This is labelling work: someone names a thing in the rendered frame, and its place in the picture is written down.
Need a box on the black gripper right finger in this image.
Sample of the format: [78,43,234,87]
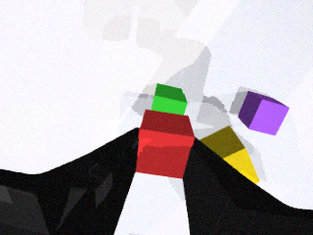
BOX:
[181,137,313,235]

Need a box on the green block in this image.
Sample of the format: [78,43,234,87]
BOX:
[152,89,188,115]
[156,83,184,94]

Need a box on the red block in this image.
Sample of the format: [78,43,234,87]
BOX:
[136,109,196,179]

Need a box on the purple cube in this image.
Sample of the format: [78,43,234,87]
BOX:
[239,90,290,136]

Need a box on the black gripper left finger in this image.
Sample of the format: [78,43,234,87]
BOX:
[0,126,140,235]

